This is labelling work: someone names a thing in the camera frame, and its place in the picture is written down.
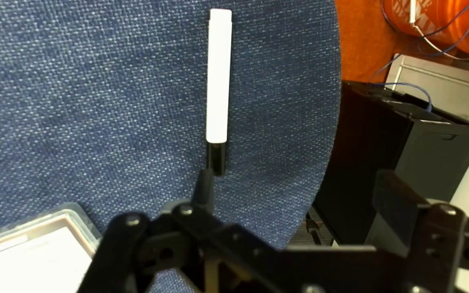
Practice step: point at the black rectangular box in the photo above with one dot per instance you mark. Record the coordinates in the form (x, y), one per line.
(398, 140)

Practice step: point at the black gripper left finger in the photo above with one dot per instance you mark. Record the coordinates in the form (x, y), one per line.
(204, 192)

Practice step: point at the white marker with black cap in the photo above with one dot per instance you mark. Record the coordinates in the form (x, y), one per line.
(219, 82)

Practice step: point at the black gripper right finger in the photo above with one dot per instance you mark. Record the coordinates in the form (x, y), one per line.
(398, 213)

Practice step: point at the blue round tablecloth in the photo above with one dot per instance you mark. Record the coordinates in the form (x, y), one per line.
(93, 108)

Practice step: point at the white flat plastic box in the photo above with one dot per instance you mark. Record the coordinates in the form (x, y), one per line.
(28, 254)

